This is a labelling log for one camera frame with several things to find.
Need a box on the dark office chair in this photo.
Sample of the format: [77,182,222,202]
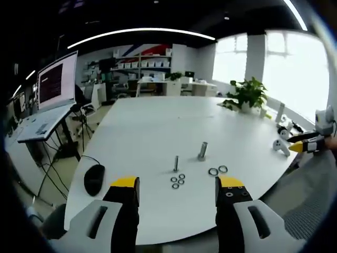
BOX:
[74,83,96,118]

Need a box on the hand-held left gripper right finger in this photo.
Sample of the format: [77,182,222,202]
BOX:
[214,176,308,253]

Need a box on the white background office desk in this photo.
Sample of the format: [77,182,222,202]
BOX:
[136,75,218,98]

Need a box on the black office chair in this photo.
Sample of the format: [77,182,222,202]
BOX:
[26,203,68,240]

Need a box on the storage shelf with white bins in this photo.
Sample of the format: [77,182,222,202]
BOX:
[83,44,174,80]

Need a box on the thick threaded metal stud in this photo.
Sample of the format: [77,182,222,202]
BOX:
[197,142,210,161]

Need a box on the black computer mouse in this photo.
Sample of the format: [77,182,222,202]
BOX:
[83,164,106,197]

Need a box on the black mouse cable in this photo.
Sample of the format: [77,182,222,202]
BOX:
[81,154,102,167]

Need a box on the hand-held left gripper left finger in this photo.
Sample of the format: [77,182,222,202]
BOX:
[49,176,141,253]

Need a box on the grey mesh chair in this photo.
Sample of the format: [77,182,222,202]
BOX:
[282,201,318,240]

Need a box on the white cylindrical bottle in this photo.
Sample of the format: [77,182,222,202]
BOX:
[276,102,286,122]

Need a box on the white game controller with ring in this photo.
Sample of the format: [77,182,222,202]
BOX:
[276,120,293,140]

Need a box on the curved ceiling light strip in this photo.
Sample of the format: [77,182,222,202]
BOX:
[67,27,216,50]

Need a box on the white handheld game controller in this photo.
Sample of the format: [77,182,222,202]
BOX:
[272,139,291,157]

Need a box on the green potted plant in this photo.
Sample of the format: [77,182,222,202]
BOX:
[217,76,270,114]

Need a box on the white open laptop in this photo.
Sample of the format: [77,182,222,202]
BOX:
[17,51,79,143]

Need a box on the standing desk with black legs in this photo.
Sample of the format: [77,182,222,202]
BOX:
[17,104,83,197]

